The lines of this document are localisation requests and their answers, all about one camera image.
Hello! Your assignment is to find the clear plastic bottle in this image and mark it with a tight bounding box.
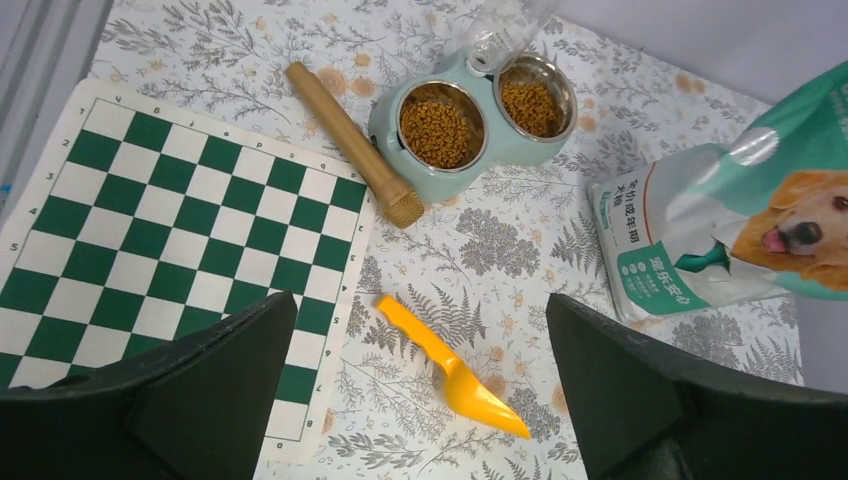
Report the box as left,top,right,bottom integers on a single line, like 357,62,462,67
463,0,560,77

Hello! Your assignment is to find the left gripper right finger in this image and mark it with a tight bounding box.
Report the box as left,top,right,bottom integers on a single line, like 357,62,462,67
546,294,847,479

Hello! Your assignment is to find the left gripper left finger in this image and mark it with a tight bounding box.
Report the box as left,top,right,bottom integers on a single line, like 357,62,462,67
1,292,298,479

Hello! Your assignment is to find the green pet food bag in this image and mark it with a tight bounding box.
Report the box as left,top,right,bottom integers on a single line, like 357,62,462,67
588,64,847,323

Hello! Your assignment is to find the orange plastic scoop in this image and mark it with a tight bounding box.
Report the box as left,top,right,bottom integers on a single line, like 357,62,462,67
376,296,532,439

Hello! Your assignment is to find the brown wooden rolling pin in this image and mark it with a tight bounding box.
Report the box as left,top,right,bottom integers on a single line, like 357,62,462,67
285,62,424,229

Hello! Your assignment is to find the mint double pet bowl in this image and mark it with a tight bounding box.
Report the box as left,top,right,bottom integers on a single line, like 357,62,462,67
367,51,577,203

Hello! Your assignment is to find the green white chessboard mat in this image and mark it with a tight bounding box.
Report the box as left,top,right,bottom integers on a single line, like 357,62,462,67
1,79,376,464

